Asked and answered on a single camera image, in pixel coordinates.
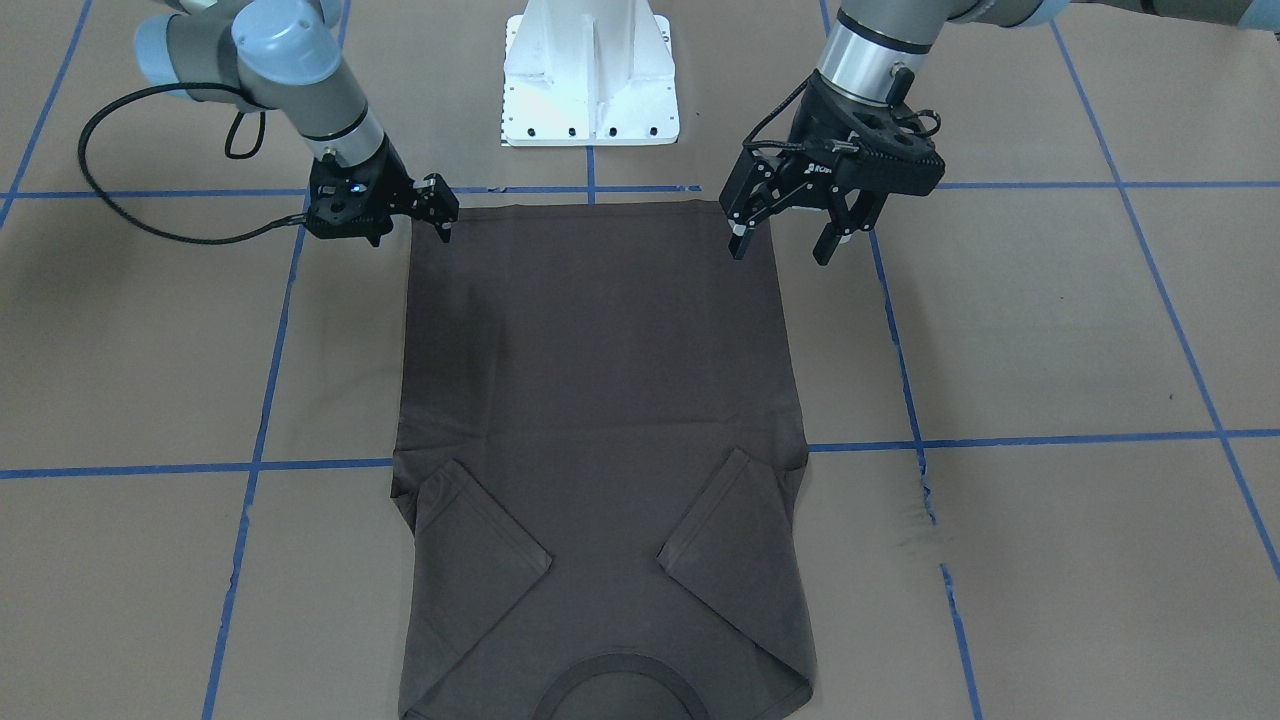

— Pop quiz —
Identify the dark brown t-shirt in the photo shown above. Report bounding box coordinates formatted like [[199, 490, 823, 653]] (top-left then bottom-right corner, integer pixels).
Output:
[[390, 201, 817, 719]]

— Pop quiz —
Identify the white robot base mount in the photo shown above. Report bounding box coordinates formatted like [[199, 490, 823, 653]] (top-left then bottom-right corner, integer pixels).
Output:
[[500, 1, 681, 147]]

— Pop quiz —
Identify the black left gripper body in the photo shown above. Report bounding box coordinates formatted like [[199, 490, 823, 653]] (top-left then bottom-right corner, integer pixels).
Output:
[[722, 70, 946, 215]]

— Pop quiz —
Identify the black braided cable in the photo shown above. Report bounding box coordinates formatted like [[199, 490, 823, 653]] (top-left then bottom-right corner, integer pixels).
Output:
[[78, 83, 314, 245]]

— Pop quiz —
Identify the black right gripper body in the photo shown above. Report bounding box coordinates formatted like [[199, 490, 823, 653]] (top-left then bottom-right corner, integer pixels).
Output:
[[303, 138, 419, 247]]

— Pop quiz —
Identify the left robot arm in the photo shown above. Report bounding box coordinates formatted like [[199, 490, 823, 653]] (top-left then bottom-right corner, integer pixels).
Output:
[[719, 1, 1066, 265]]

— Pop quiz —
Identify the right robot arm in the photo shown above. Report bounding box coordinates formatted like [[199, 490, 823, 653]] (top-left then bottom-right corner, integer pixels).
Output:
[[134, 1, 460, 245]]

